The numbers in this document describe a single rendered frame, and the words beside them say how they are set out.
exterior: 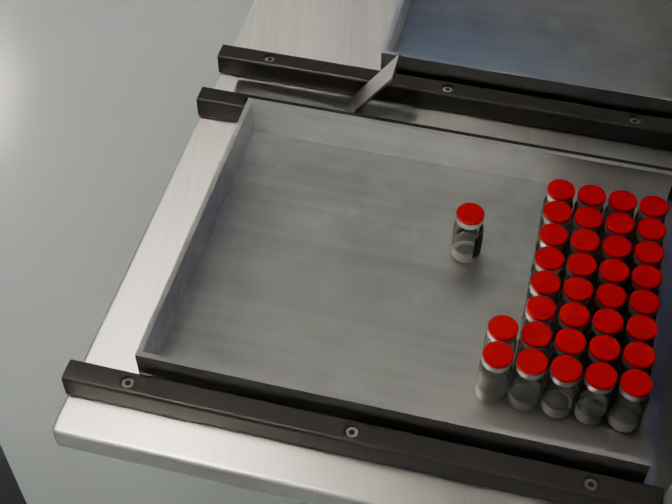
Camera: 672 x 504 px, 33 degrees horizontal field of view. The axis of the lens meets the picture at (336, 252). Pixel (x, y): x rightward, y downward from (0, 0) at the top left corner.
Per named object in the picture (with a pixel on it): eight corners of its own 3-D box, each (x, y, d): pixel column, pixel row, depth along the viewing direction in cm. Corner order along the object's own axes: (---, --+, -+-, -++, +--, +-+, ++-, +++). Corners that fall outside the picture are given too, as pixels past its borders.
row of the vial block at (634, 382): (656, 237, 87) (670, 197, 83) (638, 436, 75) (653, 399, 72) (627, 232, 87) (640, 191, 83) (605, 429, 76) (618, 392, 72)
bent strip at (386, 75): (398, 107, 96) (401, 53, 92) (390, 131, 94) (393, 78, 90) (239, 80, 98) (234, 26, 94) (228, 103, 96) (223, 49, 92)
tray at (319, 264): (664, 202, 89) (675, 172, 87) (639, 492, 73) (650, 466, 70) (250, 128, 94) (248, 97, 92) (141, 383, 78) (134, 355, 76)
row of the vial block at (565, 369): (597, 227, 87) (608, 186, 84) (570, 422, 76) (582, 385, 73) (569, 221, 88) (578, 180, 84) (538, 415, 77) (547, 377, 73)
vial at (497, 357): (509, 382, 78) (517, 343, 75) (504, 408, 77) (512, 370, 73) (477, 375, 79) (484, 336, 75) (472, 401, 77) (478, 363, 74)
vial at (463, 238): (481, 244, 86) (487, 207, 83) (476, 266, 85) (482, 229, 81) (453, 239, 86) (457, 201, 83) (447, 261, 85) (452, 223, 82)
